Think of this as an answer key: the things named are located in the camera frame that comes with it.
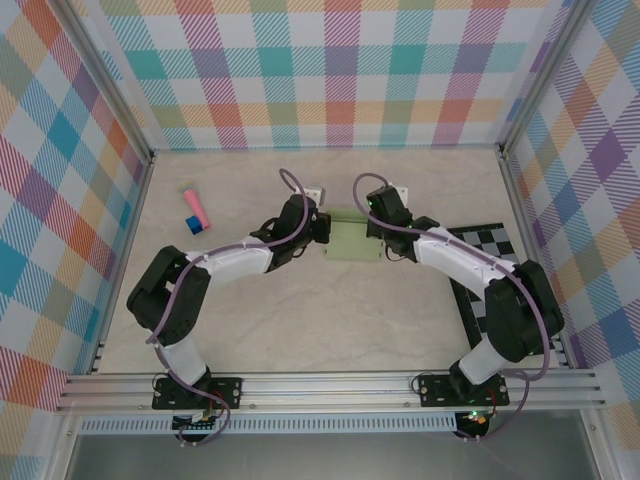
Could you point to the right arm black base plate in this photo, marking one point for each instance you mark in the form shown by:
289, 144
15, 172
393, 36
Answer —
435, 390

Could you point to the pink toy microphone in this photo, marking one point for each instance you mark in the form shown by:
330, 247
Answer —
192, 202

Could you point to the aluminium frame post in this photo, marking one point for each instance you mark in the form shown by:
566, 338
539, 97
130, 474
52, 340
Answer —
542, 75
107, 85

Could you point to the black grey checkerboard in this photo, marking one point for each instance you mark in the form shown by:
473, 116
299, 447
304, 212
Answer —
490, 242

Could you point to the blue cube block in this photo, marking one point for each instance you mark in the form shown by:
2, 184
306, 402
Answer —
194, 226

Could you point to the aluminium cross rail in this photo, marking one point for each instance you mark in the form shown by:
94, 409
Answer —
325, 390

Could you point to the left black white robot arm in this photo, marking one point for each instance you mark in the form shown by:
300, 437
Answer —
165, 300

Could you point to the small electronics board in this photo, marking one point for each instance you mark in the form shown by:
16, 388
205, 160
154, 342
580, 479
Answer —
475, 419
200, 422

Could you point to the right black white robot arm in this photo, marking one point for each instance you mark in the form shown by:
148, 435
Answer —
520, 315

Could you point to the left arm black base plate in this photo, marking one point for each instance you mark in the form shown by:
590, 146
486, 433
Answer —
225, 392

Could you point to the aluminium side rail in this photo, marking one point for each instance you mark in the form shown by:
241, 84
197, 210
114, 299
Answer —
122, 265
531, 255

